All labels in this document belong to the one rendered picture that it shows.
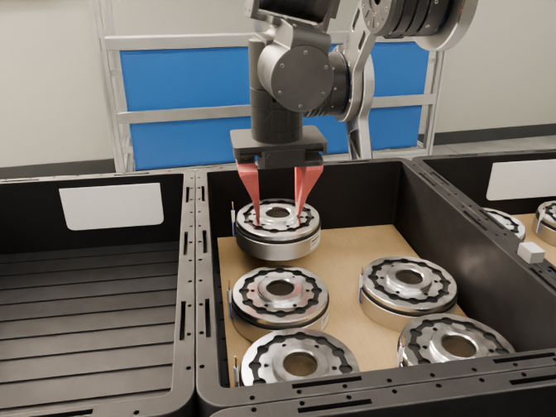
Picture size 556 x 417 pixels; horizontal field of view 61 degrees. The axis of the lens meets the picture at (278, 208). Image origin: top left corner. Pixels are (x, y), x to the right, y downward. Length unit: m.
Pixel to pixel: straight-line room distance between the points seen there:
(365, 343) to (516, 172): 0.40
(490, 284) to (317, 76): 0.26
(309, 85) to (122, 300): 0.32
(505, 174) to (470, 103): 3.19
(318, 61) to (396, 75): 2.16
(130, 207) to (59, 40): 2.56
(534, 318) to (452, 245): 0.14
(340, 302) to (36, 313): 0.34
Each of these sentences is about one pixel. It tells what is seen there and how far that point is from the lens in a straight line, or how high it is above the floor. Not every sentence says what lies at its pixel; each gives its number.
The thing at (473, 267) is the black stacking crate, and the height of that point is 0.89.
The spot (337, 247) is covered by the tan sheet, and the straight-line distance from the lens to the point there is 0.64.
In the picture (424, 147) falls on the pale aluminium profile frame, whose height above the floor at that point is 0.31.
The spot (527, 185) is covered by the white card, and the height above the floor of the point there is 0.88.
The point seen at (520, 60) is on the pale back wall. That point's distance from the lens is 4.13.
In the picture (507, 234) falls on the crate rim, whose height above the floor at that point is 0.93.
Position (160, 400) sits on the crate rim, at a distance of 0.31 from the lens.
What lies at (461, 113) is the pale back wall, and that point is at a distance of 3.93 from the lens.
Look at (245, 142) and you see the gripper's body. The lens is 0.51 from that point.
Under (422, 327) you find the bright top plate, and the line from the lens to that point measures 0.48.
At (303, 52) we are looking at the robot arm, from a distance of 0.42.
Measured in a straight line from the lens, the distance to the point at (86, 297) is 0.59.
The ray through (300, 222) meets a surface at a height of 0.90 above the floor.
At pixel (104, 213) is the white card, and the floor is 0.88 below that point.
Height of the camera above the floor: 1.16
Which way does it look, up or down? 26 degrees down
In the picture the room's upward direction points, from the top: straight up
